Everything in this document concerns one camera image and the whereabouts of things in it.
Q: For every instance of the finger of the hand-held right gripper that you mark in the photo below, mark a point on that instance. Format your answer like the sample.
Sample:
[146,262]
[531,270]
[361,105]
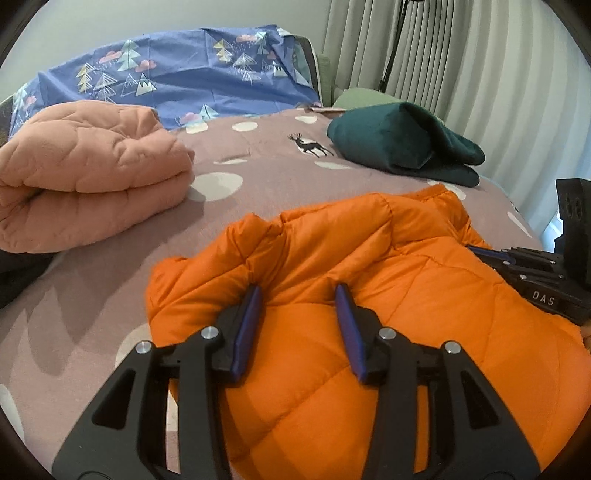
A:
[503,266]
[531,255]

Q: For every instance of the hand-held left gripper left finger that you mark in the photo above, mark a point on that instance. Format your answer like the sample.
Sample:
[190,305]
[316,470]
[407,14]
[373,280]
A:
[247,323]

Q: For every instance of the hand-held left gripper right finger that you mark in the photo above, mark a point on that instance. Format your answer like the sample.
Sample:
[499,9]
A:
[348,327]

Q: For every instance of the orange puffer jacket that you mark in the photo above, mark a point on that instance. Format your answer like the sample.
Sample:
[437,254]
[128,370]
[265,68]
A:
[415,286]

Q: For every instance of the mauve deer-print bed sheet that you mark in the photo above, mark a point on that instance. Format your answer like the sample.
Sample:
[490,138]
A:
[258,157]

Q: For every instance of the dark teal garment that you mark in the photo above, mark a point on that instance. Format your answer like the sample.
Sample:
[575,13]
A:
[392,138]

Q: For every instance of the pale pleated curtain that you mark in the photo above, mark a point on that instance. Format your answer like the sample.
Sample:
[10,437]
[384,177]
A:
[485,69]

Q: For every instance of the light green pillow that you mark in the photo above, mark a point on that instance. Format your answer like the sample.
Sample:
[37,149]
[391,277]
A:
[364,98]

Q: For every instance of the pink quilted jacket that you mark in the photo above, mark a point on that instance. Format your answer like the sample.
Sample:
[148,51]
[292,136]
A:
[92,161]

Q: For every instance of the black puffer jacket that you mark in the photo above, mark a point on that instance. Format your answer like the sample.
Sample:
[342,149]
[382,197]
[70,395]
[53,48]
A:
[18,277]

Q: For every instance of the black stand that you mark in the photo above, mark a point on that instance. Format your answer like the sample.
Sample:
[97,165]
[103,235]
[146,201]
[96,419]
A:
[392,55]

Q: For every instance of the blue tree-print cloth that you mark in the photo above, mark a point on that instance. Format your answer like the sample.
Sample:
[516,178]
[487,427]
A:
[184,83]

